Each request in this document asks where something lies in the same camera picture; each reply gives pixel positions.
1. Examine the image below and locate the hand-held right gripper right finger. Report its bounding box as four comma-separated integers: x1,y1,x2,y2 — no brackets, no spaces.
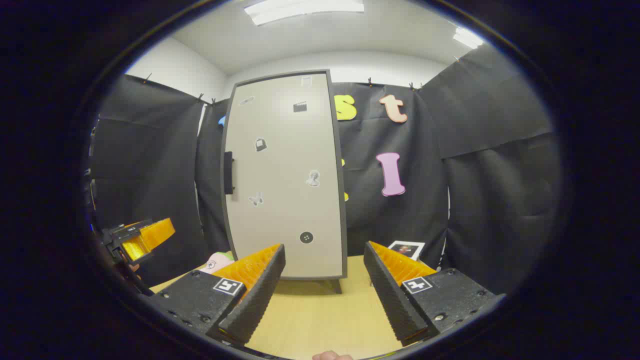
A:
363,241,501,347

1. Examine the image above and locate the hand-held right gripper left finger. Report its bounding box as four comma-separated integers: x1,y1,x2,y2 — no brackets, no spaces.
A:
150,243,287,347

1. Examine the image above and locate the black door handle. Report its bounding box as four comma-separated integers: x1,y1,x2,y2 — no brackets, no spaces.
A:
223,151,235,195

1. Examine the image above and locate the beige cabinet door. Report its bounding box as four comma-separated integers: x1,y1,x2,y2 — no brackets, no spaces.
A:
220,69,348,281

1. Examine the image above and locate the pink plush toy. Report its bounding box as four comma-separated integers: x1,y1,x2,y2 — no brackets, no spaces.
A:
199,251,236,273

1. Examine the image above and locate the black backdrop cloth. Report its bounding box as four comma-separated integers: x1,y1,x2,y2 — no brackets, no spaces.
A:
90,45,563,296

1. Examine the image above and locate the long ceiling light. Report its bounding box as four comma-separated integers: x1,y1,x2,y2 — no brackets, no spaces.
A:
244,0,366,27

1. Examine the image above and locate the small ceiling light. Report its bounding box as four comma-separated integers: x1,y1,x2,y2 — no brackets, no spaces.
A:
452,27,485,50

